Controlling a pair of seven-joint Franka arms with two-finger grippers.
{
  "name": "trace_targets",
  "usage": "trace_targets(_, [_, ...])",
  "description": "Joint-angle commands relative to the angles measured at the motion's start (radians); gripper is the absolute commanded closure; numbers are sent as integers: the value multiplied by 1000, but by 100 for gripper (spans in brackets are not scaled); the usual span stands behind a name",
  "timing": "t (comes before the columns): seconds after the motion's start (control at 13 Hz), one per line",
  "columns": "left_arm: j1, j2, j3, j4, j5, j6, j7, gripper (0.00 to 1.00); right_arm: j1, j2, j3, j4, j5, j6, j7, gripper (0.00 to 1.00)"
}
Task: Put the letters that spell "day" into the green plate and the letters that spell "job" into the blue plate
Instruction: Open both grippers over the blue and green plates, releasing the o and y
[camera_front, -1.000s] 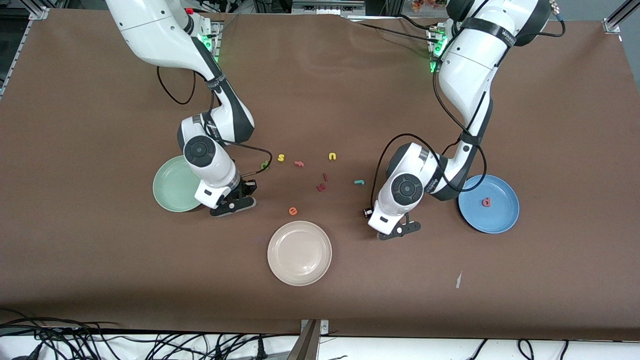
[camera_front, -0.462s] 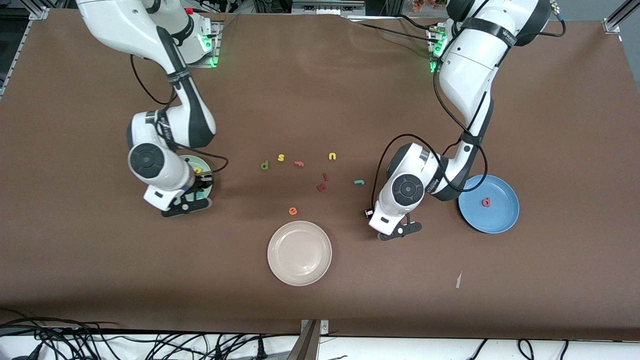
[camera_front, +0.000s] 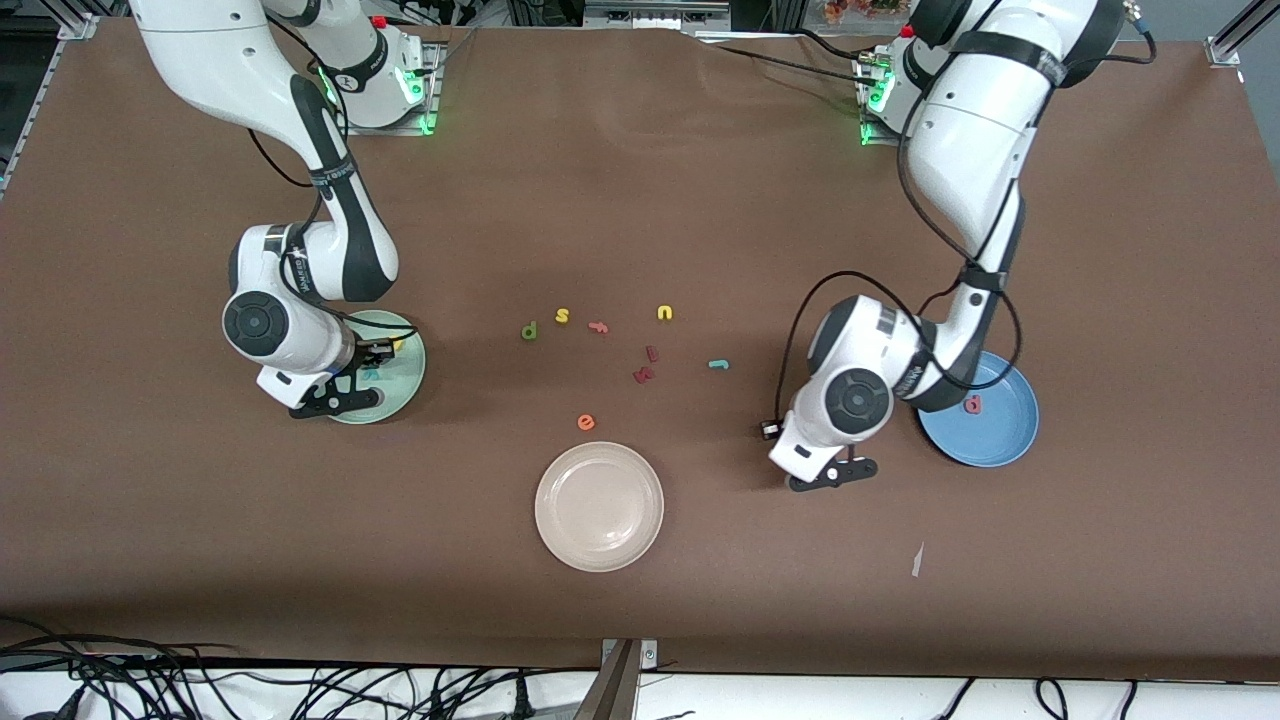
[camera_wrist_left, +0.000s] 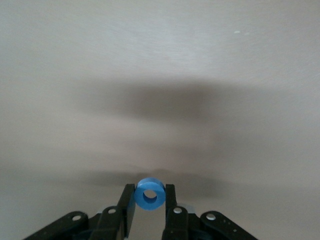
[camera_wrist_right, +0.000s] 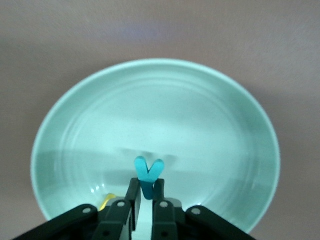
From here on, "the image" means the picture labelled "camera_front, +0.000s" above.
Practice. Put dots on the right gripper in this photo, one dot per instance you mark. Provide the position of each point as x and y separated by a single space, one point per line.
371 352

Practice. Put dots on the aluminium frame rail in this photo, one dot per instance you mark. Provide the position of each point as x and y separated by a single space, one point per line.
1225 50
75 25

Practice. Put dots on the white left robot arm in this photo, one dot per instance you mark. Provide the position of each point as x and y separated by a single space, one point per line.
970 140

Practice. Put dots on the grey metal box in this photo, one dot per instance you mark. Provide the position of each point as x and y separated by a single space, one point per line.
650 15

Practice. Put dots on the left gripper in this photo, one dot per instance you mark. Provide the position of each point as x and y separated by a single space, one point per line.
769 435

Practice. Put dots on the artificial flowers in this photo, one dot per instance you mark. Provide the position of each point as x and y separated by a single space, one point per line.
860 10

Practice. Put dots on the green plate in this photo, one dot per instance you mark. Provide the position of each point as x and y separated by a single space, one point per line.
400 385

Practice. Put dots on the dark red letter k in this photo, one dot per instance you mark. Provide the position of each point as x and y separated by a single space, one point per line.
643 375

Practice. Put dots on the beige plate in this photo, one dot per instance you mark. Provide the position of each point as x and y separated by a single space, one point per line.
599 507

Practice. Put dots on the grey tape scrap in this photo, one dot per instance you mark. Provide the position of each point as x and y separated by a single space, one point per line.
917 560

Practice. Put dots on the brown table cover sheet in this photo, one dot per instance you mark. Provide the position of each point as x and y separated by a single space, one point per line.
640 200

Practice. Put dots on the metal table edge bracket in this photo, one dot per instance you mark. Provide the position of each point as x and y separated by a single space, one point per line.
645 655

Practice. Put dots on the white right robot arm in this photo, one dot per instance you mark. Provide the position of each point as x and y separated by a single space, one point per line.
200 50

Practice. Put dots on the grey metal beam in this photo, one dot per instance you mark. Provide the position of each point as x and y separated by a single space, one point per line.
612 690

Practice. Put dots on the blue plate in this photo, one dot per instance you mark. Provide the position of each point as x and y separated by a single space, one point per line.
1000 430

